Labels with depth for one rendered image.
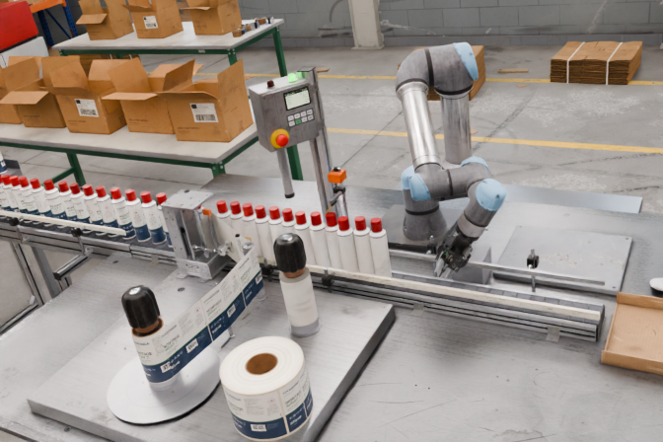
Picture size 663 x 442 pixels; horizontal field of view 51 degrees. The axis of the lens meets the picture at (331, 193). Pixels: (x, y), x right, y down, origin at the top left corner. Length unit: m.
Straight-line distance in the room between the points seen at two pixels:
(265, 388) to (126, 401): 0.46
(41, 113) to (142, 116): 0.83
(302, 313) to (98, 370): 0.60
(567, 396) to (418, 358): 0.39
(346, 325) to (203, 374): 0.41
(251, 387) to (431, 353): 0.54
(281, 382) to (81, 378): 0.68
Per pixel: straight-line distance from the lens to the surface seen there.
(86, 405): 1.99
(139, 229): 2.64
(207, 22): 6.26
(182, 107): 3.76
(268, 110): 2.04
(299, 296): 1.89
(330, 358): 1.88
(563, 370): 1.87
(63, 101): 4.41
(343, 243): 2.09
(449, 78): 2.08
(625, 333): 1.99
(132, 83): 4.24
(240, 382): 1.65
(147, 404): 1.90
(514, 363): 1.89
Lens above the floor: 2.07
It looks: 26 degrees down
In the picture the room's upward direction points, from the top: 10 degrees counter-clockwise
